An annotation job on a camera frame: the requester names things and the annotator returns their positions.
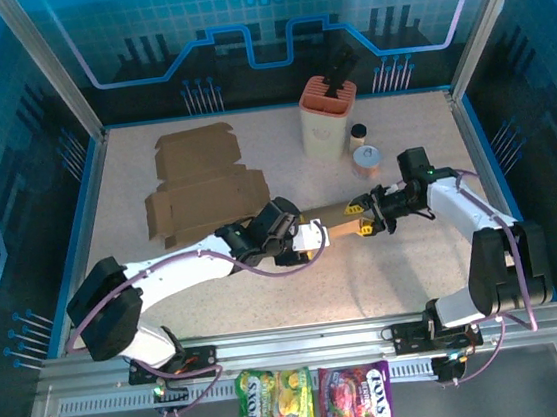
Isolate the brown cardboard box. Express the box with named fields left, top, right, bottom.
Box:
left=297, top=195, right=382, bottom=248
left=135, top=118, right=277, bottom=255

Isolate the black right controller box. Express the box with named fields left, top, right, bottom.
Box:
left=429, top=350, right=473, bottom=387

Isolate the black controller box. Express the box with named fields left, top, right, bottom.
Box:
left=429, top=350, right=473, bottom=387
left=149, top=377, right=194, bottom=417

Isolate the black left controller box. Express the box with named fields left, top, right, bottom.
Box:
left=149, top=377, right=194, bottom=417

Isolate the orange label tin can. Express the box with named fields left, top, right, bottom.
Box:
left=349, top=144, right=386, bottom=181

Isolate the small jar black lid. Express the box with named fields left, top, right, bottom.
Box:
left=348, top=122, right=371, bottom=152

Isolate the cream knife block orange top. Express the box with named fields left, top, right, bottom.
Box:
left=295, top=71, right=366, bottom=165

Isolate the red candy bag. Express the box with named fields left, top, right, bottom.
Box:
left=312, top=358, right=396, bottom=417

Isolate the green candy bag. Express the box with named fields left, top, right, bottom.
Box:
left=233, top=362, right=317, bottom=417

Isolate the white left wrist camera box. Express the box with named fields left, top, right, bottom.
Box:
left=288, top=216, right=333, bottom=254

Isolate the aluminium mounting rail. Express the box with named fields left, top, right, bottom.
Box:
left=35, top=295, right=557, bottom=405

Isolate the aluminium side rail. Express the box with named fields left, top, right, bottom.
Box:
left=445, top=83, right=545, bottom=309

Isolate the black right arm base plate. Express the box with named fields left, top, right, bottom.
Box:
left=388, top=313, right=485, bottom=358

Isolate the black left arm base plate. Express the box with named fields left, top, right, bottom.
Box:
left=125, top=343, right=223, bottom=388

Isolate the aluminium frame post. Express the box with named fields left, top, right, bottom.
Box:
left=438, top=0, right=543, bottom=102
left=0, top=0, right=109, bottom=153

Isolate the slotted grey cable duct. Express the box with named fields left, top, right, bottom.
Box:
left=57, top=356, right=443, bottom=417

